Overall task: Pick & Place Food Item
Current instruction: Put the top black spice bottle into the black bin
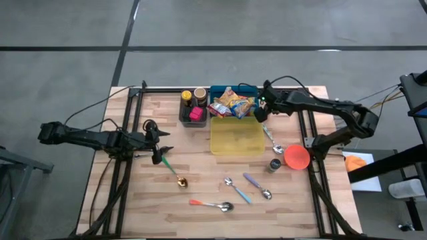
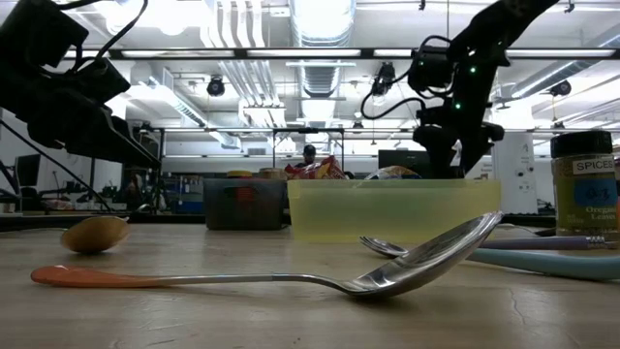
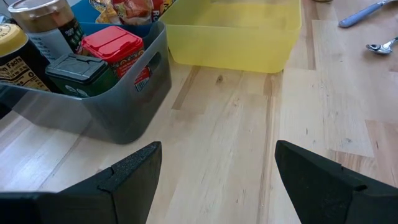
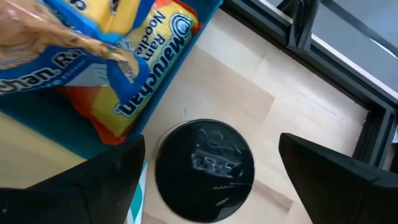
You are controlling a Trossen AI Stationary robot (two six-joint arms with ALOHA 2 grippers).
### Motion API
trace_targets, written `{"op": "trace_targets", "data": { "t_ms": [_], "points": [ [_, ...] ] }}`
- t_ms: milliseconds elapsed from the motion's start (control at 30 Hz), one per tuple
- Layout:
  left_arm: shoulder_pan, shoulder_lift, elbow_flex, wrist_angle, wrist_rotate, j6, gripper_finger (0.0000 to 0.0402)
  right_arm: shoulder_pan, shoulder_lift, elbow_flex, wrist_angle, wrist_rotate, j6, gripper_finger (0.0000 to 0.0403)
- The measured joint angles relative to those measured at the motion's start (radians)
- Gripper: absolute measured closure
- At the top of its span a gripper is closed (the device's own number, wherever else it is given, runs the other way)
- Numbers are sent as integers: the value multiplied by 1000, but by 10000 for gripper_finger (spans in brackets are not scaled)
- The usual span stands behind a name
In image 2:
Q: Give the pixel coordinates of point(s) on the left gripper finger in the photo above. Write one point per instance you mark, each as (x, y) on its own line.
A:
(87, 133)

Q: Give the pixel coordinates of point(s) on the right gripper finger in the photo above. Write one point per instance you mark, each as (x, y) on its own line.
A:
(443, 160)
(472, 152)

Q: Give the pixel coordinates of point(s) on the yellow orange snack bag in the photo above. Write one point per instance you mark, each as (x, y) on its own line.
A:
(333, 169)

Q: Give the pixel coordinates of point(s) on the oregano spice jar black lid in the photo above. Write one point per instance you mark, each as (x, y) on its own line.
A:
(583, 194)

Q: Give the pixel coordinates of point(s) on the red snack bag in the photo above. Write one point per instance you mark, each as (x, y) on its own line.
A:
(300, 172)

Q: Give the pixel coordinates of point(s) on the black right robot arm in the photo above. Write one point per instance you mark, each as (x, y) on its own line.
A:
(504, 19)

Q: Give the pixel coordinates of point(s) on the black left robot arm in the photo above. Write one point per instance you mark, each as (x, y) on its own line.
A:
(39, 29)

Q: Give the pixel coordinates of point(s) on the black computer monitor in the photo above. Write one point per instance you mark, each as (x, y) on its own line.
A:
(26, 169)
(397, 162)

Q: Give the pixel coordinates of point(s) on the white pillar cabinet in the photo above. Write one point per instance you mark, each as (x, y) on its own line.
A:
(516, 184)

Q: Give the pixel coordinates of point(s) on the black ceiling spotlight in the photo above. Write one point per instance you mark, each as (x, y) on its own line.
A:
(561, 88)
(215, 87)
(383, 77)

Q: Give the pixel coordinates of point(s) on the yellow translucent plastic bin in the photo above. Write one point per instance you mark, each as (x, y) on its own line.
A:
(339, 208)

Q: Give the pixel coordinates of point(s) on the person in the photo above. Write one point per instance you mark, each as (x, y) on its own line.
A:
(308, 151)

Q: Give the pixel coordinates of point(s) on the black background metal stand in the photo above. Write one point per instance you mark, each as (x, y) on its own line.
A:
(310, 130)

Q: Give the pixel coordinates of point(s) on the dark grey plastic bin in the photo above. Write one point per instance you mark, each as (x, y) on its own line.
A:
(218, 208)

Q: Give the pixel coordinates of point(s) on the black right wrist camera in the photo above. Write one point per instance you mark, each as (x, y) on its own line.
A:
(431, 70)

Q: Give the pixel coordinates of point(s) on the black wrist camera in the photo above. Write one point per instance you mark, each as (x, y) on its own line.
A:
(102, 80)
(431, 70)

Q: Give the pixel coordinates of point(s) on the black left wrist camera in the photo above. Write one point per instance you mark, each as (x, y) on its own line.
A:
(102, 80)

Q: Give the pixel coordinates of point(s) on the black overhead frame beam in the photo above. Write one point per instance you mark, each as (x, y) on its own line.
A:
(366, 53)

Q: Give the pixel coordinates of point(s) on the silver ceiling air duct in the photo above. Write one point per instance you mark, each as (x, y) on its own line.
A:
(322, 29)

